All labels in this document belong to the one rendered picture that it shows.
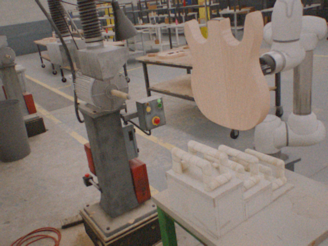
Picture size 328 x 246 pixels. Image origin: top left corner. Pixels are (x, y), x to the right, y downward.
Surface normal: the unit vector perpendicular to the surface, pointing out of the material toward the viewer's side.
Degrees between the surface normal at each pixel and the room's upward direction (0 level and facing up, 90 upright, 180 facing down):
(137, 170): 90
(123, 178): 90
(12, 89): 90
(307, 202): 0
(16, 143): 93
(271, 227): 0
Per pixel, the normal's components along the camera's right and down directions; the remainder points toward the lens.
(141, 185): 0.55, 0.23
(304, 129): -0.16, 0.31
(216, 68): -0.79, 0.37
